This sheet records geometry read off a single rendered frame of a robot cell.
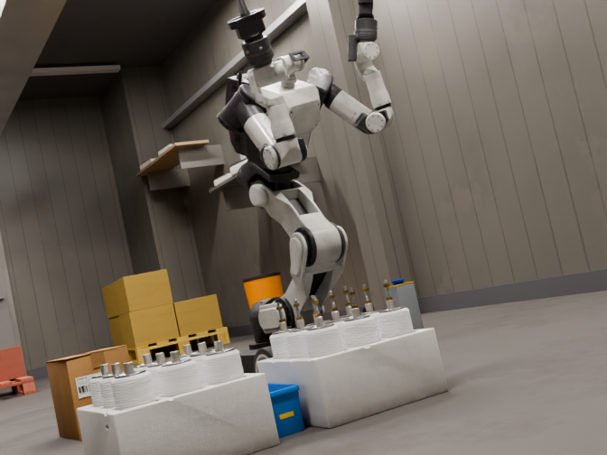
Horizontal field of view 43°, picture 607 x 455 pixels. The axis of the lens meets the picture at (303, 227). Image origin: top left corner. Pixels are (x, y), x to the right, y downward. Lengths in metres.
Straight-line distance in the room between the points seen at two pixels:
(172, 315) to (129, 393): 5.80
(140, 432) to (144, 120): 7.98
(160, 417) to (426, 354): 0.77
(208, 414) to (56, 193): 8.50
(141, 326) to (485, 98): 4.08
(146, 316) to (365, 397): 5.65
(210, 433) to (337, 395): 0.35
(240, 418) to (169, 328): 5.74
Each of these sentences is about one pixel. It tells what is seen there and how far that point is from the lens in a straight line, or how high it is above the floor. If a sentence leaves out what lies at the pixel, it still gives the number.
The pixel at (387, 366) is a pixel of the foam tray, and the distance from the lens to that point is 2.11.
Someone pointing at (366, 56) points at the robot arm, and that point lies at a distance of 2.90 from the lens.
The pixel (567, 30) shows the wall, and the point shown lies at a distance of 4.65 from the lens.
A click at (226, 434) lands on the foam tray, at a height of 0.06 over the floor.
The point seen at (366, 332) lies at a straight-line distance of 2.12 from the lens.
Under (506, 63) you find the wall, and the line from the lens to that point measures 4.96.
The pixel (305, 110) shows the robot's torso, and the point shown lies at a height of 0.99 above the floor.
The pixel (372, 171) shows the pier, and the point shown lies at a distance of 5.86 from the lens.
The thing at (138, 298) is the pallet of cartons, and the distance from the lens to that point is 7.60.
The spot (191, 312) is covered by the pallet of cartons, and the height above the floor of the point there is 0.37.
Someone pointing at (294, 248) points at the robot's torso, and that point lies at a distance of 2.69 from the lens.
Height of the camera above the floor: 0.36
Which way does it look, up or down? 5 degrees up
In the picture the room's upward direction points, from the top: 12 degrees counter-clockwise
